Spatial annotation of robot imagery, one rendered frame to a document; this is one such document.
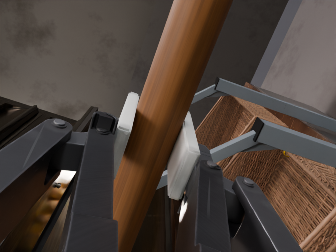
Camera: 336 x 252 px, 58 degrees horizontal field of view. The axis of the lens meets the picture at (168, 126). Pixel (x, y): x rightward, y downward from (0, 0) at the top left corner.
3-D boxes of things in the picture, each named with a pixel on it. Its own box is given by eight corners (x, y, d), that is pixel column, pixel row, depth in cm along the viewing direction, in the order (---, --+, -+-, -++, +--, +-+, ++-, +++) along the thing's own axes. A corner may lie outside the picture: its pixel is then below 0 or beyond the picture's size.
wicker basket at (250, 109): (242, 224, 136) (184, 206, 132) (218, 168, 189) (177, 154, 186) (291, 126, 122) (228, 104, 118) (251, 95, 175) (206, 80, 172)
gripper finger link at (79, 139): (98, 184, 14) (31, 165, 13) (113, 140, 18) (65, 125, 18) (107, 156, 13) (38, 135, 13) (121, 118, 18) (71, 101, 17)
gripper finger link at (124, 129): (114, 182, 15) (99, 178, 15) (127, 132, 22) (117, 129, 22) (131, 131, 15) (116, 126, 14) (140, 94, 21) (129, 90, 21)
